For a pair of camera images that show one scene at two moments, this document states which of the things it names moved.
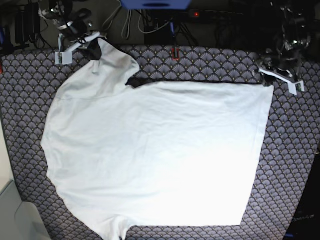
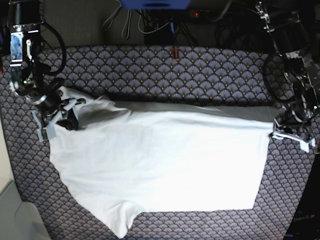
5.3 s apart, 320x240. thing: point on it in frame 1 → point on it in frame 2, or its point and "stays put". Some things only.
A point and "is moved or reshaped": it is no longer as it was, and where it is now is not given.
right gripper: x=285 y=58 → x=297 y=119
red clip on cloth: x=175 y=53 stays put
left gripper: x=73 y=30 → x=48 y=102
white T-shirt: x=154 y=154 is moved or reshaped
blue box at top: x=156 y=5 stays put
